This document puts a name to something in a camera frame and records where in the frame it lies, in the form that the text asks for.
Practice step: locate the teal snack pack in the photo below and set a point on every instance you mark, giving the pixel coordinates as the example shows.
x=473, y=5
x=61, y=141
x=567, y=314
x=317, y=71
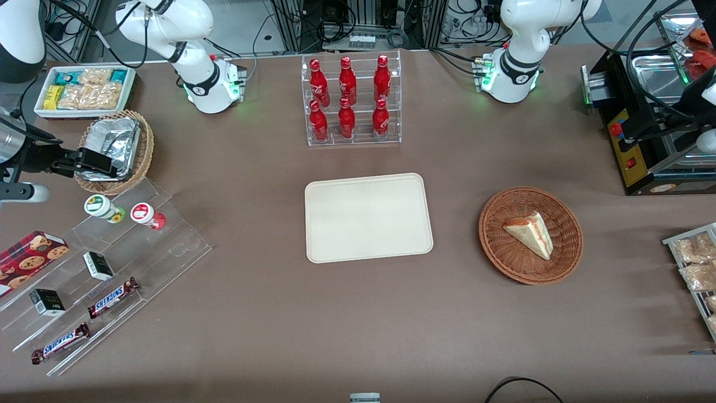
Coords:
x=66, y=77
x=118, y=76

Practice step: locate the red cola bottle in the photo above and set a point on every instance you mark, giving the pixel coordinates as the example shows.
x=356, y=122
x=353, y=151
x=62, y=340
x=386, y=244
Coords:
x=319, y=124
x=380, y=120
x=382, y=81
x=347, y=122
x=347, y=83
x=319, y=84

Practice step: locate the clear acrylic bottle rack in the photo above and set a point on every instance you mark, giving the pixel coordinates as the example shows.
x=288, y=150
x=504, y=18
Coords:
x=363, y=126

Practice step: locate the Snickers bar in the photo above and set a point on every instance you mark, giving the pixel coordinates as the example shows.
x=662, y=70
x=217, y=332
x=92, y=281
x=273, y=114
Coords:
x=60, y=343
x=113, y=297

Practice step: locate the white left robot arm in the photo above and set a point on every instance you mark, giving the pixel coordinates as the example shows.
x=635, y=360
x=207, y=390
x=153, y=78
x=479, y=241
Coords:
x=517, y=67

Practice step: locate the small clear cracker bag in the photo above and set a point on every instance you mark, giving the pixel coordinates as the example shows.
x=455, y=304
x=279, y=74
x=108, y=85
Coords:
x=95, y=76

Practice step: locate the cream plastic tray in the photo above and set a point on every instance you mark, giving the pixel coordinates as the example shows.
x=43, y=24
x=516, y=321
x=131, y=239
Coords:
x=369, y=218

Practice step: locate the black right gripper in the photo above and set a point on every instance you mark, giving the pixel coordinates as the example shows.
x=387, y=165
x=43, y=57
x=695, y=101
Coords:
x=38, y=156

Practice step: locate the grey white cap object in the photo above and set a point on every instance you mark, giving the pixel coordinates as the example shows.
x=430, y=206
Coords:
x=364, y=398

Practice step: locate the clear acrylic stepped stand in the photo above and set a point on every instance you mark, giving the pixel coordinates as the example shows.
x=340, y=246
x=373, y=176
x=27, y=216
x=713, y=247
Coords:
x=162, y=257

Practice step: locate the yellow snack pack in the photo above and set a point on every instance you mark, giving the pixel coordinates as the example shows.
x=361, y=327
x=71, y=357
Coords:
x=53, y=97

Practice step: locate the steel tray with red packs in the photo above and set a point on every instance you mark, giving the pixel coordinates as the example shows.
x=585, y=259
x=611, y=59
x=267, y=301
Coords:
x=702, y=59

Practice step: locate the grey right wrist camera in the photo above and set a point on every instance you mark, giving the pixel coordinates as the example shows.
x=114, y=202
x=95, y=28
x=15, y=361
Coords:
x=25, y=193

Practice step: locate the large clear cracker bag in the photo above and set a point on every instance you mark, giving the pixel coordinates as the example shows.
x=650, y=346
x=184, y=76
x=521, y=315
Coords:
x=92, y=96

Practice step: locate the red gum bottle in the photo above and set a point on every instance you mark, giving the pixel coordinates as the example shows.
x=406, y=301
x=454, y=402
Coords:
x=144, y=214

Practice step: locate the light wicker basket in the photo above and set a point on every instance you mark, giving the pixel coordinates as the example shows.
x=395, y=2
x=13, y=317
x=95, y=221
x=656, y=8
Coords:
x=146, y=145

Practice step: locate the brown wicker basket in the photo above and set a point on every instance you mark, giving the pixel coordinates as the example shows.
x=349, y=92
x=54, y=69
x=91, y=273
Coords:
x=503, y=252

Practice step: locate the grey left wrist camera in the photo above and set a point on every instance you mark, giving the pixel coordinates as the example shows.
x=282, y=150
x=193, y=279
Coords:
x=707, y=141

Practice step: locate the clear snack bag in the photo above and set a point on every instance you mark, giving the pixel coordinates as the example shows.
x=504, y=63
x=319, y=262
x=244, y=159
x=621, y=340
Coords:
x=699, y=277
x=696, y=249
x=711, y=303

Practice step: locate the black machine with yellow panel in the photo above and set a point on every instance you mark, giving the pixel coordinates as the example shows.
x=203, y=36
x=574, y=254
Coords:
x=643, y=168

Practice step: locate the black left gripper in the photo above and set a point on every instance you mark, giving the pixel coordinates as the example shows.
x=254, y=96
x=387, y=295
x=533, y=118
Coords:
x=689, y=96

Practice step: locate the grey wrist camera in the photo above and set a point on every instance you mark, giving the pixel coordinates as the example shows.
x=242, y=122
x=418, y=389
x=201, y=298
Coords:
x=25, y=193
x=707, y=141

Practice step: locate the wrapped sandwich wedge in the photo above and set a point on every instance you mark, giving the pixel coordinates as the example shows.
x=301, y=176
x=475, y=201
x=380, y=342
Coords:
x=531, y=235

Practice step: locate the small black box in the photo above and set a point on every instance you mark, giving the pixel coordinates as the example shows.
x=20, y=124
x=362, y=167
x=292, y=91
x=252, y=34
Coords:
x=47, y=303
x=98, y=266

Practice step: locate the green gum bottle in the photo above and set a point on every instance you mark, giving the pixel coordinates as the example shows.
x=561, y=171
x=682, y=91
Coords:
x=100, y=206

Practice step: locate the red cookie box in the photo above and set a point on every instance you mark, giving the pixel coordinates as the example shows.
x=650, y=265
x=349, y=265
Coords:
x=28, y=260

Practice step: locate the stack of foil trays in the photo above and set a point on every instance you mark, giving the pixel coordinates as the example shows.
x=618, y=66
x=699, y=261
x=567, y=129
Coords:
x=114, y=143

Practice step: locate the aluminium frame shelving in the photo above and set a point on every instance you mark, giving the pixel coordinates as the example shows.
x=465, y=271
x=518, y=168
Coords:
x=313, y=22

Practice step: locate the grey power strip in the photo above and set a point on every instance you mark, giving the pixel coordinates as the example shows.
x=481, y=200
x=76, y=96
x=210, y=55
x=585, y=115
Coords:
x=362, y=41

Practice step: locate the white snack container box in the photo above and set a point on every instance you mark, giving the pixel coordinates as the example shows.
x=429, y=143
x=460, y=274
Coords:
x=126, y=95

